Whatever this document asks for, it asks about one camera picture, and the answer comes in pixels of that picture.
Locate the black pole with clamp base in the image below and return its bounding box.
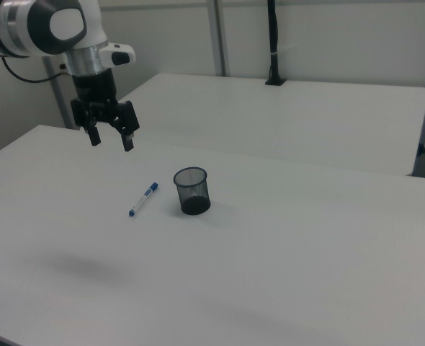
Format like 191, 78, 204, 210
264, 0, 287, 87

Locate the white marker with blue cap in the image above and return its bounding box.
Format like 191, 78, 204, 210
127, 182, 159, 218

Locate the black mesh pen cup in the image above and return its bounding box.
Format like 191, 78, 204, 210
173, 167, 213, 217

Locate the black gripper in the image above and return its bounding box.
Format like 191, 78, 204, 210
70, 68, 141, 153

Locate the white cable tie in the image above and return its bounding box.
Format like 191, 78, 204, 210
269, 43, 297, 58

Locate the grey metal frame post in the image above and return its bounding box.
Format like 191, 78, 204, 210
207, 0, 232, 77
42, 56, 75, 130

